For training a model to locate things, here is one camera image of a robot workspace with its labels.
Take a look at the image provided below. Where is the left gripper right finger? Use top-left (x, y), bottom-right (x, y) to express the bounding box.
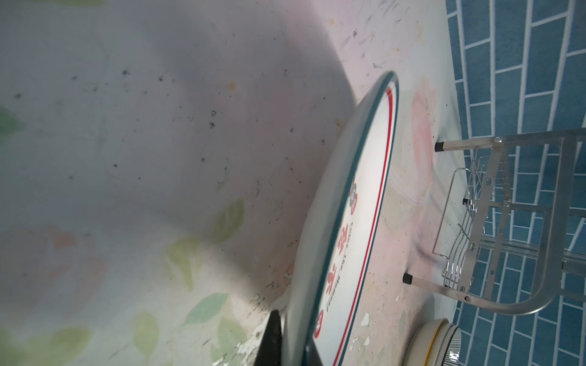
top-left (301, 340), bottom-right (323, 366)

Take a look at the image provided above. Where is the green rimmed red text plate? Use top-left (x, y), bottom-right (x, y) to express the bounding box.
top-left (282, 71), bottom-right (399, 365)

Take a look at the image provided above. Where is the orange rimmed floral pattern plate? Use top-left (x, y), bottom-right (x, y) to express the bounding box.
top-left (424, 319), bottom-right (453, 366)

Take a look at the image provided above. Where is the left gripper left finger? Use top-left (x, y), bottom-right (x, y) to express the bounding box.
top-left (253, 310), bottom-right (282, 366)

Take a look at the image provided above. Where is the white plate black striped rim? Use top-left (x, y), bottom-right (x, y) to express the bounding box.
top-left (436, 323), bottom-right (462, 366)

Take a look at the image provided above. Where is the silver metal dish rack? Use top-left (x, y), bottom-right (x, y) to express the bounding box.
top-left (402, 128), bottom-right (585, 316)

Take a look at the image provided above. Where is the yellow rimmed polka dot plate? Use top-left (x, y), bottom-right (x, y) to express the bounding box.
top-left (403, 319), bottom-right (447, 366)

